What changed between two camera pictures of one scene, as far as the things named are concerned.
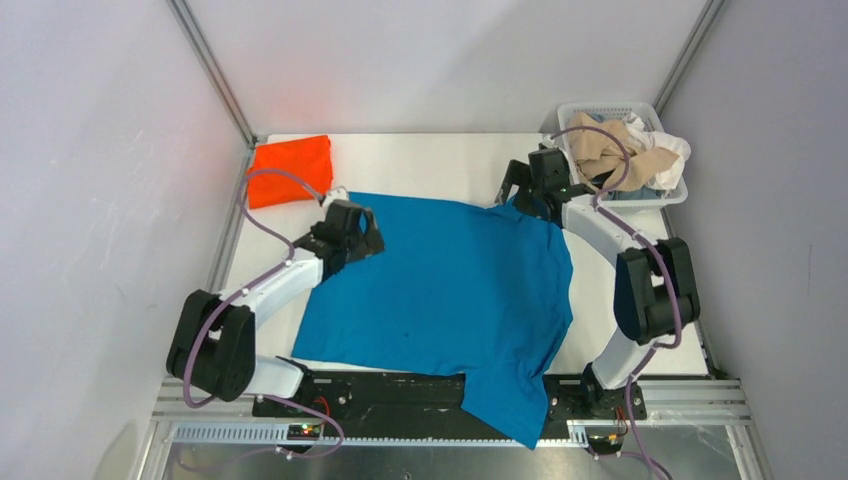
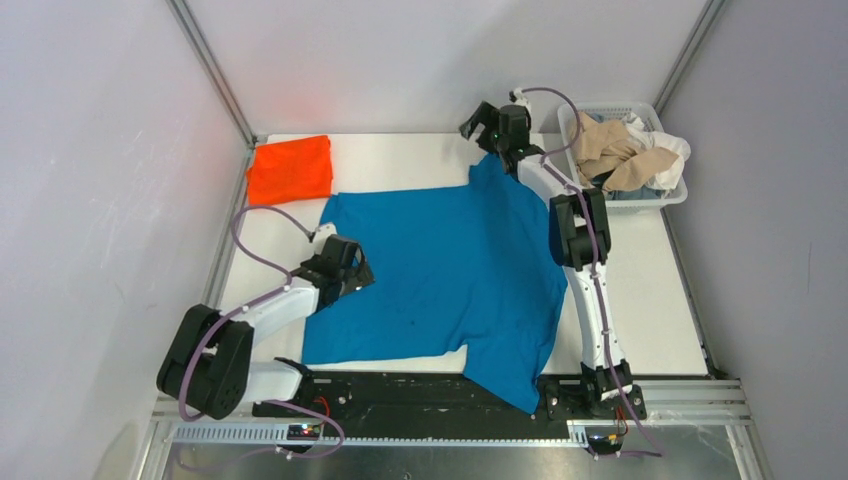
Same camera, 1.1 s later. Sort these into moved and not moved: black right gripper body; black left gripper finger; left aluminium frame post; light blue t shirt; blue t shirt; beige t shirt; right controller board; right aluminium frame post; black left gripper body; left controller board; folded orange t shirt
Moved: black left gripper body; blue t shirt; black right gripper body; black left gripper finger
Not moved: beige t shirt; left aluminium frame post; right aluminium frame post; folded orange t shirt; right controller board; left controller board; light blue t shirt
